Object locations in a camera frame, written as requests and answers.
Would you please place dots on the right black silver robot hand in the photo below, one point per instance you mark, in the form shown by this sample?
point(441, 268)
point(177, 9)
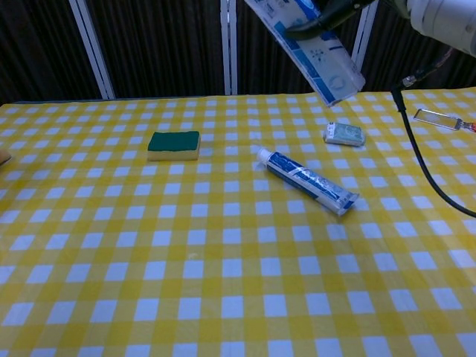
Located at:
point(334, 13)

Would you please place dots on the small grey wrapped packet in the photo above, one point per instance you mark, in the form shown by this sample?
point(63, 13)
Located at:
point(344, 134)

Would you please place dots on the blue white toothpaste tube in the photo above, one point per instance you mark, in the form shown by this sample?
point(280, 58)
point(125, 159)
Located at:
point(308, 180)

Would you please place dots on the blue white toothpaste box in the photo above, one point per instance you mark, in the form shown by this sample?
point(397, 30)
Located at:
point(316, 63)

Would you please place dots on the yellow white checked tablecloth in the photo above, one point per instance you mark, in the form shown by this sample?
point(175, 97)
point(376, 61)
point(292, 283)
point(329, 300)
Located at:
point(186, 241)

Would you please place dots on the green yellow sponge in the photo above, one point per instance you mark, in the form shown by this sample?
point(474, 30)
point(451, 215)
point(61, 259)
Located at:
point(174, 145)

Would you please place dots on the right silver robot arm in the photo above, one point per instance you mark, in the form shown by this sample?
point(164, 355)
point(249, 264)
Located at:
point(446, 22)

